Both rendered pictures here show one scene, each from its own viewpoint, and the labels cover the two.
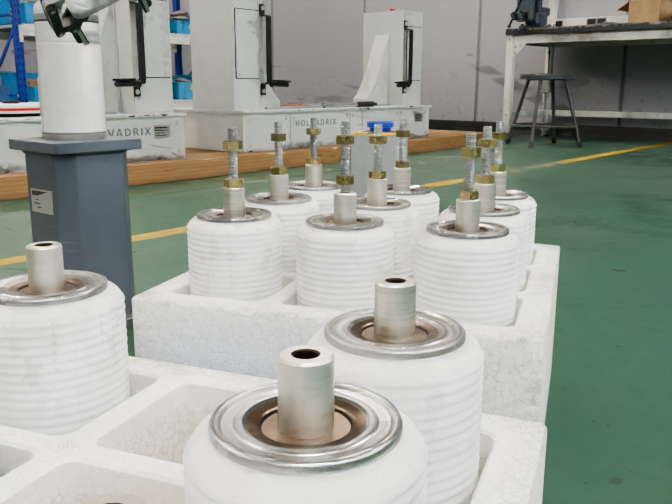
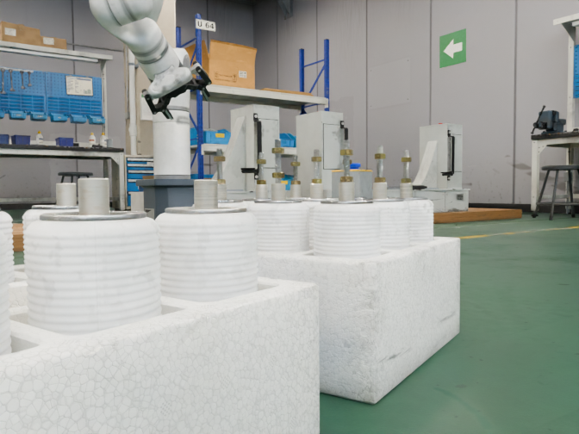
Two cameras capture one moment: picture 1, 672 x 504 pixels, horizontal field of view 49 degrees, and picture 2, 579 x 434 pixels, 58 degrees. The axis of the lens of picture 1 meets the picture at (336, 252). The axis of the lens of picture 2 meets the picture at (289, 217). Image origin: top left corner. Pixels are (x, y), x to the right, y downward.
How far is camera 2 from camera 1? 0.27 m
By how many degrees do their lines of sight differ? 18
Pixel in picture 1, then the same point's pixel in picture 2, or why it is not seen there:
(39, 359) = not seen: hidden behind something
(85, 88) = (177, 148)
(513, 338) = (357, 263)
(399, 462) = (115, 223)
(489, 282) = (351, 231)
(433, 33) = (480, 142)
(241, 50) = (327, 151)
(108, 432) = not seen: hidden behind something
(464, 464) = (229, 282)
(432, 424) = (202, 250)
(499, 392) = (350, 300)
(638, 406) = (513, 352)
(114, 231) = not seen: hidden behind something
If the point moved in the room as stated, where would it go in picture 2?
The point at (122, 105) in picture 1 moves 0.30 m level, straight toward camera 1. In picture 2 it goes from (247, 185) to (244, 185)
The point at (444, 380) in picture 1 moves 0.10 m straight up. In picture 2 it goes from (208, 224) to (207, 105)
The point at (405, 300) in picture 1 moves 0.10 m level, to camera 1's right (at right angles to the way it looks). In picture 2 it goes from (206, 188) to (313, 187)
